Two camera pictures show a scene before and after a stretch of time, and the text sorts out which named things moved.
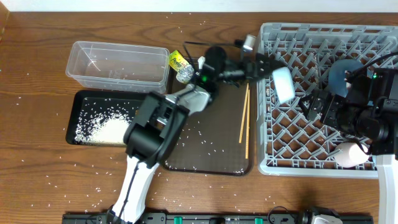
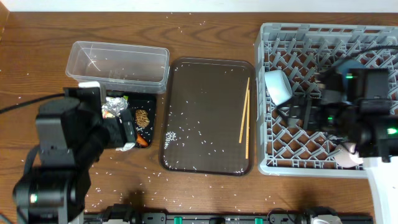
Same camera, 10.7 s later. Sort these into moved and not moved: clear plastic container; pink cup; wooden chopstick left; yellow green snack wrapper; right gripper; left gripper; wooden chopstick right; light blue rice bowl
Moved: yellow green snack wrapper; right gripper; light blue rice bowl; left gripper
Not moved: wooden chopstick right; pink cup; wooden chopstick left; clear plastic container
